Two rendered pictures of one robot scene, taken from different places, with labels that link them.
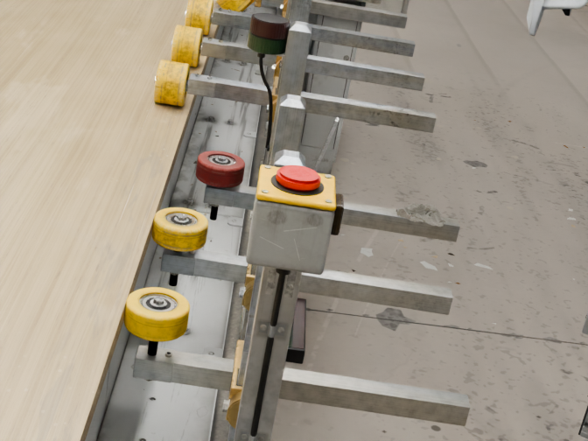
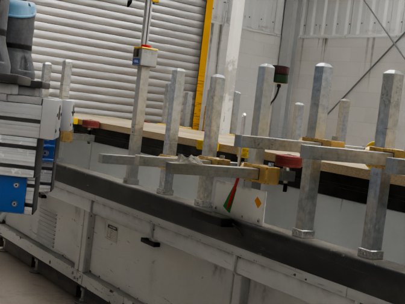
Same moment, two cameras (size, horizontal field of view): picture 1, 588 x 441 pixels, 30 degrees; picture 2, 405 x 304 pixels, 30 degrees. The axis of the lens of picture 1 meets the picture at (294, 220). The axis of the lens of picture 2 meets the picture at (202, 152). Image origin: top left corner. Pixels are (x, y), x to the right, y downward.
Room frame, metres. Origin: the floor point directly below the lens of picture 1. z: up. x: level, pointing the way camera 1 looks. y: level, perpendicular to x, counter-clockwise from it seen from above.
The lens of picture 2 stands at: (3.52, -1.23, 1.01)
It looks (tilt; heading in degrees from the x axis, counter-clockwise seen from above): 3 degrees down; 150
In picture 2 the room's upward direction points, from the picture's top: 7 degrees clockwise
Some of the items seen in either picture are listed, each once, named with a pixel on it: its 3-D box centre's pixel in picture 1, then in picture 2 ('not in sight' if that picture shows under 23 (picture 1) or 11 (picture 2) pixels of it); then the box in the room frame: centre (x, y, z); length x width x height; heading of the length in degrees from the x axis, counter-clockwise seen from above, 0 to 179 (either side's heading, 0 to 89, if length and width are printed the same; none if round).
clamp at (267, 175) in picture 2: not in sight; (259, 173); (1.68, 0.05, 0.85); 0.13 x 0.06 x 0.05; 3
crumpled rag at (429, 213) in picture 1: (422, 209); (190, 158); (1.71, -0.21, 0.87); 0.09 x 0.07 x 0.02; 93
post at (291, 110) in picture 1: (267, 254); (210, 148); (1.41, 0.03, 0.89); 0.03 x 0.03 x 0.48; 3
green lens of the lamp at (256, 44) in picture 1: (267, 41); (278, 78); (1.66, 0.09, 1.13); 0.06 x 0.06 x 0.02
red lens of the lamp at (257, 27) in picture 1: (269, 25); (279, 70); (1.66, 0.09, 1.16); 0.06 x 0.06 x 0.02
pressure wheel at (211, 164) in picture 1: (217, 188); (287, 172); (1.70, 0.14, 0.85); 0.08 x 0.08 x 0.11
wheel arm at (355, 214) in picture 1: (332, 212); (232, 172); (1.71, -0.06, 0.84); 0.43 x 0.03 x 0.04; 93
